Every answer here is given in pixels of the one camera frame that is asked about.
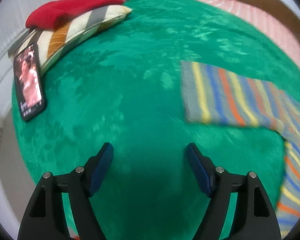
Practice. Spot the pink striped bedsheet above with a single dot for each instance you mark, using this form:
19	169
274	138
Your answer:
265	20

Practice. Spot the red cloth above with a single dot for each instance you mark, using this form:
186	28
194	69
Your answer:
65	11

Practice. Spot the black smartphone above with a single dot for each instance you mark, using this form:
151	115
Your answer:
28	82

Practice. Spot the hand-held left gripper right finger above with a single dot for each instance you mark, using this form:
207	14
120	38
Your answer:
198	170

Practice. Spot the striped knit pants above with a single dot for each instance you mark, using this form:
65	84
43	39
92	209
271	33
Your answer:
227	97

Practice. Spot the green plush blanket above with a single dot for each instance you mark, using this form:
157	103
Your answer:
127	80

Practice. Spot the striped pillow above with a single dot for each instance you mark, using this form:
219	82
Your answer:
72	37

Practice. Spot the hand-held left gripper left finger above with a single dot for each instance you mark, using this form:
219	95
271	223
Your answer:
101	168

